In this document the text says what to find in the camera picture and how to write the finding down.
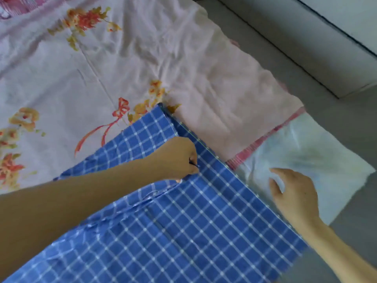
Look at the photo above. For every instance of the person's left hand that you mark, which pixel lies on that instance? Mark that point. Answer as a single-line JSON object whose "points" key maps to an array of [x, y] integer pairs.
{"points": [[174, 159]]}

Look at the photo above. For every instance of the person's right forearm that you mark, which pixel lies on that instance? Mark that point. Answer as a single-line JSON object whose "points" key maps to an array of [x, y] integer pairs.
{"points": [[347, 256]]}

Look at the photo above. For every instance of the blue checked cloth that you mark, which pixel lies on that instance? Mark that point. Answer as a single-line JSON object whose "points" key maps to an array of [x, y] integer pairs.
{"points": [[194, 227]]}

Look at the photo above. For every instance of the person's left forearm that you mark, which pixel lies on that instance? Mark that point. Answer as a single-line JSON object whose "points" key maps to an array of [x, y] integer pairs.
{"points": [[70, 212]]}

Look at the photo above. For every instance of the white bed sheet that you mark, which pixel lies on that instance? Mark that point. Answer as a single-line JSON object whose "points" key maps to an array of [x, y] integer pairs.
{"points": [[324, 156]]}

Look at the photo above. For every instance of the person's right hand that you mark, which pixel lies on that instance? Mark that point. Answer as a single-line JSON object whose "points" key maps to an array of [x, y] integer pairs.
{"points": [[297, 200]]}

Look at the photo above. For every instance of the white wardrobe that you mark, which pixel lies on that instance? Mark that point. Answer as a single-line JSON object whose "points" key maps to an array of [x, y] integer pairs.
{"points": [[318, 38]]}

